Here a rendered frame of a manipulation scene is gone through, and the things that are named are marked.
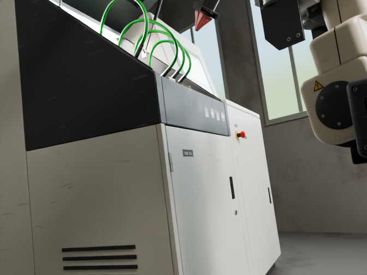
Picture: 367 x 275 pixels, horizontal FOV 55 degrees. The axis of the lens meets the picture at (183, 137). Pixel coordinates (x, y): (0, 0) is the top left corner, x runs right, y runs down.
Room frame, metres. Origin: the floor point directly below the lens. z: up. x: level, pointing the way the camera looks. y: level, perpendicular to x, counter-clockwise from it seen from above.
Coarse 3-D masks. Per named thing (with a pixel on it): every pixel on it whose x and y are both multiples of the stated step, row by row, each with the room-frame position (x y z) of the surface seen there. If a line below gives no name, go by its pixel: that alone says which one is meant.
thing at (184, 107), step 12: (168, 84) 1.15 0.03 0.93; (168, 96) 1.14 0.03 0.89; (180, 96) 1.22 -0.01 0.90; (192, 96) 1.32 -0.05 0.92; (204, 96) 1.44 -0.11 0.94; (168, 108) 1.13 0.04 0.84; (180, 108) 1.21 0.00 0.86; (192, 108) 1.31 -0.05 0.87; (216, 108) 1.56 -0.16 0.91; (168, 120) 1.12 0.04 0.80; (180, 120) 1.20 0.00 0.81; (192, 120) 1.30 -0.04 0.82; (204, 120) 1.41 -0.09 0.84; (216, 120) 1.54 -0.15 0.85; (204, 132) 1.42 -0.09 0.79; (216, 132) 1.52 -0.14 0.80
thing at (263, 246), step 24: (144, 24) 1.87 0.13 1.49; (144, 48) 1.88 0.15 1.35; (168, 48) 1.91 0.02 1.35; (192, 48) 2.34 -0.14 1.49; (216, 96) 2.41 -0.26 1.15; (240, 120) 1.90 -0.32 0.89; (240, 144) 1.83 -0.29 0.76; (240, 168) 1.77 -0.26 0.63; (264, 168) 2.25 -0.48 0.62; (240, 192) 1.72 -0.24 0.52; (264, 192) 2.16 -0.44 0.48; (264, 216) 2.08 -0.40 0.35; (264, 240) 2.00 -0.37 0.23; (264, 264) 1.94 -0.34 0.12
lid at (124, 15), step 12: (72, 0) 1.53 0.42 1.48; (84, 0) 1.57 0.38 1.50; (96, 0) 1.61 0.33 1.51; (108, 0) 1.65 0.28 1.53; (120, 0) 1.69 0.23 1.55; (132, 0) 1.77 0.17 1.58; (144, 0) 1.79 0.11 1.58; (156, 0) 1.84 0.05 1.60; (84, 12) 1.63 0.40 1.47; (96, 12) 1.67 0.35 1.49; (108, 12) 1.72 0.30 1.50; (120, 12) 1.77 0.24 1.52; (132, 12) 1.82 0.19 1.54; (108, 24) 1.79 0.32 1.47; (120, 24) 1.84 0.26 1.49
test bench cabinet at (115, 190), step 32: (160, 128) 1.07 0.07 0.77; (32, 160) 1.30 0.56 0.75; (64, 160) 1.24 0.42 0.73; (96, 160) 1.18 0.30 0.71; (128, 160) 1.13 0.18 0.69; (160, 160) 1.08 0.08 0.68; (32, 192) 1.30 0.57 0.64; (64, 192) 1.24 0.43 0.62; (96, 192) 1.18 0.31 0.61; (128, 192) 1.13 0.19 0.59; (160, 192) 1.08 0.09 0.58; (32, 224) 1.31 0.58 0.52; (64, 224) 1.25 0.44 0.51; (96, 224) 1.19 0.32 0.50; (128, 224) 1.14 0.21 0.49; (160, 224) 1.09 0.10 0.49; (64, 256) 1.25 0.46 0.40; (96, 256) 1.19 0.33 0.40; (128, 256) 1.14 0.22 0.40; (160, 256) 1.09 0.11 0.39
